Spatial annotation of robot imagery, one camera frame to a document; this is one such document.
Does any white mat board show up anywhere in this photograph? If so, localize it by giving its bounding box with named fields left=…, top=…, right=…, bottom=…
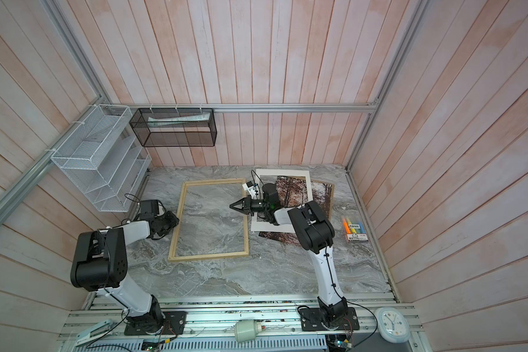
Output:
left=250, top=169, right=313, bottom=234

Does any clear glass pane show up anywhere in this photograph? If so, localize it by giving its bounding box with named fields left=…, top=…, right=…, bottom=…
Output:
left=176, top=184, right=246, bottom=256

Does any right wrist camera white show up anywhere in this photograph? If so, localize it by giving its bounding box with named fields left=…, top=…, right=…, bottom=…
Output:
left=243, top=181, right=260, bottom=199

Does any wooden backing board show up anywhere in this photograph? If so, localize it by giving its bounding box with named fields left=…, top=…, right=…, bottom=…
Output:
left=311, top=180, right=334, bottom=219

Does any white wire mesh shelf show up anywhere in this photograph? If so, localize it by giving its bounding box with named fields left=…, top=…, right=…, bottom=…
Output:
left=51, top=105, right=151, bottom=213

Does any autumn forest photo print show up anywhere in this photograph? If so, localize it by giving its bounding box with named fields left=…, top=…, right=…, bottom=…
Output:
left=258, top=176, right=308, bottom=246

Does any coloured marker pack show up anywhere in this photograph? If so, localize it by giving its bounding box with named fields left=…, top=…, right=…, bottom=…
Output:
left=342, top=217, right=368, bottom=242

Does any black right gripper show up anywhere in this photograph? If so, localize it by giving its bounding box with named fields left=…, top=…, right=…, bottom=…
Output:
left=231, top=197, right=271, bottom=216

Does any white wall clock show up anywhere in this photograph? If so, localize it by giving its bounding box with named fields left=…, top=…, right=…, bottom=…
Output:
left=375, top=307, right=411, bottom=344

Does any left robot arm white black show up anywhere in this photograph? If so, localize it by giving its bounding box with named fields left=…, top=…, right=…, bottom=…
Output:
left=70, top=199, right=180, bottom=319

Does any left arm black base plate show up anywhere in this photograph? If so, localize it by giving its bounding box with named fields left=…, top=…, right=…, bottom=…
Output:
left=124, top=310, right=187, bottom=336

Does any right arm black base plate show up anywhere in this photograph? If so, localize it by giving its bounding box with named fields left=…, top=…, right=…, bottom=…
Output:
left=296, top=305, right=360, bottom=331

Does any white cylindrical device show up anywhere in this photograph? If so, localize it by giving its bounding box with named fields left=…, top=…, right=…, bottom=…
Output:
left=234, top=320, right=265, bottom=343

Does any paper in black basket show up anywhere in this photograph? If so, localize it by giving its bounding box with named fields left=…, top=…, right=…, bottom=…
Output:
left=148, top=113, right=211, bottom=128

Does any black wire mesh basket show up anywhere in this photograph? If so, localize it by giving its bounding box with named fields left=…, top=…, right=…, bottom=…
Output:
left=130, top=107, right=218, bottom=148

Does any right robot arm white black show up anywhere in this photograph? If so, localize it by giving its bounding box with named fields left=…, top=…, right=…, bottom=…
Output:
left=230, top=183, right=348, bottom=329

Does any light wooden picture frame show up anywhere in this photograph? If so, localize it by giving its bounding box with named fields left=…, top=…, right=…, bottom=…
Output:
left=168, top=178, right=249, bottom=262

